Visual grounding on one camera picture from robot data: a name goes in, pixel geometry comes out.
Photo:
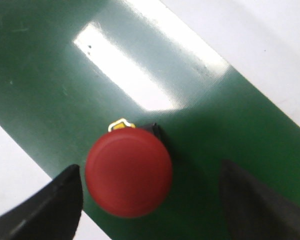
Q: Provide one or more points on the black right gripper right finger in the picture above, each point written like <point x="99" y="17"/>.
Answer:
<point x="252" y="210"/>

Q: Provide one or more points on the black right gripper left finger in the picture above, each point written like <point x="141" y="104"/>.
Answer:
<point x="53" y="213"/>

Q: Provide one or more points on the red mushroom push button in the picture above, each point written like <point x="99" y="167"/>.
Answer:
<point x="128" y="170"/>

